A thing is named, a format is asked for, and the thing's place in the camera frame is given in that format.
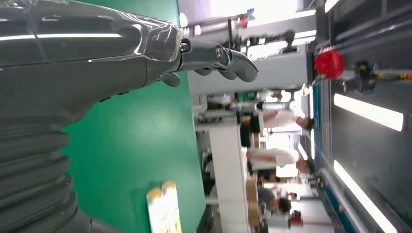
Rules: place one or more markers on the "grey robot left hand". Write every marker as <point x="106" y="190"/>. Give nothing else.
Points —
<point x="80" y="64"/>

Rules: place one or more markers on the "white shampoo bottle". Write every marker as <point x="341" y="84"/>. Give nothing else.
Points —
<point x="173" y="205"/>
<point x="157" y="212"/>

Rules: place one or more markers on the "white table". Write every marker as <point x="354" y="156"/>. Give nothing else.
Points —
<point x="230" y="173"/>

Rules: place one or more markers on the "white machine base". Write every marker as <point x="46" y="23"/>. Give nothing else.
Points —
<point x="273" y="70"/>

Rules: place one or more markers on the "person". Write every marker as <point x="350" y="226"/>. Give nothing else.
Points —
<point x="276" y="158"/>
<point x="283" y="119"/>
<point x="273" y="201"/>

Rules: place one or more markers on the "red round object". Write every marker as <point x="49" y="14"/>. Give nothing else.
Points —
<point x="329" y="64"/>

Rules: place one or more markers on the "long ceiling light panel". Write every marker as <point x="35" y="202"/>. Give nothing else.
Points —
<point x="368" y="112"/>
<point x="363" y="196"/>

